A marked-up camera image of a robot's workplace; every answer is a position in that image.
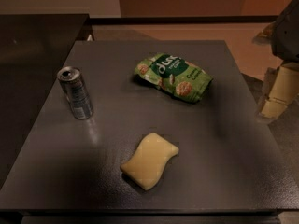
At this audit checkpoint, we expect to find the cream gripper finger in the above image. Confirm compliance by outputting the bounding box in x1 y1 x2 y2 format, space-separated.
256 62 299 121

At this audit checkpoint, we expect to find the silver redbull can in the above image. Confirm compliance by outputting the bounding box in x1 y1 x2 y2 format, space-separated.
57 66 93 119

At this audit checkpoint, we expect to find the green rice chip bag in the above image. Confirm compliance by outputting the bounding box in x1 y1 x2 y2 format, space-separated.
135 53 213 104

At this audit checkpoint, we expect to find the yellow sponge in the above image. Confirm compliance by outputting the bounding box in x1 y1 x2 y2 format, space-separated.
121 133 179 190

